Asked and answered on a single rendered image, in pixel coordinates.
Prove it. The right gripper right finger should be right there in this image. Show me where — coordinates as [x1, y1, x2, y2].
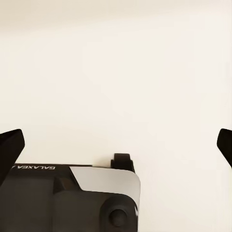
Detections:
[217, 128, 232, 167]

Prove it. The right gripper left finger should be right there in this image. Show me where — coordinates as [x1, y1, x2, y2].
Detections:
[0, 129, 25, 187]

